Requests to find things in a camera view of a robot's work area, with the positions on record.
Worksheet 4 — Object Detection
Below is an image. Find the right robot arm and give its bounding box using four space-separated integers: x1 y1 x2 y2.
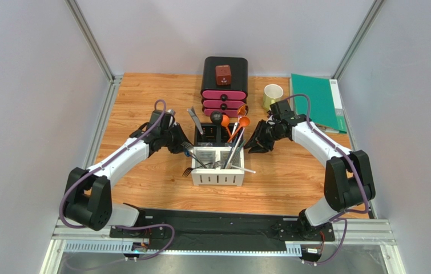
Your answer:
245 100 376 231

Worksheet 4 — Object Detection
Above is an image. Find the white plastic chopstick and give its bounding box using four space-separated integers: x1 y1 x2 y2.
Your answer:
231 165 256 174

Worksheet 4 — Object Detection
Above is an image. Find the black plastic fork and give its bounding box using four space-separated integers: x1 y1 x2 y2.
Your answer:
182 163 214 178

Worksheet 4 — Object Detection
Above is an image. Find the steel fork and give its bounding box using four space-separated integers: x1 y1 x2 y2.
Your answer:
181 142 207 168

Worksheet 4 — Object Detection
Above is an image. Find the black ladle spoon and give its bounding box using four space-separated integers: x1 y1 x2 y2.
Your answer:
210 111 223 125

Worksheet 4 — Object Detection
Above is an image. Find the white orange chopstick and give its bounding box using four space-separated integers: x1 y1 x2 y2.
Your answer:
225 128 245 164

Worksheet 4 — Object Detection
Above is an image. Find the white slotted utensil caddy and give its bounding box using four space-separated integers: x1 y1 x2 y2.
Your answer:
190 147 245 187

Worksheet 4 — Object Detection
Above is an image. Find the green folder binder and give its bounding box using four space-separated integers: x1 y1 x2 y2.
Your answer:
289 74 347 133

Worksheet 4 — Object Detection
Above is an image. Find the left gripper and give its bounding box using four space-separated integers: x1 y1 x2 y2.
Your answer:
161 123 196 154

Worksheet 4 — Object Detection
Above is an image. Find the black utensil caddy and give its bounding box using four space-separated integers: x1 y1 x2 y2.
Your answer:
193 123 239 147

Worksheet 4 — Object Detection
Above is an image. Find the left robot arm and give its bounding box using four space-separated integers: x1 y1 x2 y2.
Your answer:
59 109 188 231

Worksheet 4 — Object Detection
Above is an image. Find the teal chopstick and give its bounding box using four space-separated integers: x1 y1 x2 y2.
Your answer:
229 140 247 167

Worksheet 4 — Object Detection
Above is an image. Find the black pink drawer cabinet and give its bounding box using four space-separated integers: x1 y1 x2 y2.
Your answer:
200 56 248 118

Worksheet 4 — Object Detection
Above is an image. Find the pale yellow mug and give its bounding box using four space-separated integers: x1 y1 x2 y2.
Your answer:
262 84 284 111

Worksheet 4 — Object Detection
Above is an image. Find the silver metal chopstick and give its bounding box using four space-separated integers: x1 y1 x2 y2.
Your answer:
224 143 244 169

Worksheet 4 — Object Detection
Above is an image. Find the steel spoon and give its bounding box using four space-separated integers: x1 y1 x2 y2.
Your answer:
237 104 248 117

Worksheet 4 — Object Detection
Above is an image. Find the brown cube box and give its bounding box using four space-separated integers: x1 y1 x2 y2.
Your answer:
215 65 232 86

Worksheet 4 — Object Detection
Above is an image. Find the small white plastic spoon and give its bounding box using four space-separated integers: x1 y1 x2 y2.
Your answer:
231 122 238 137

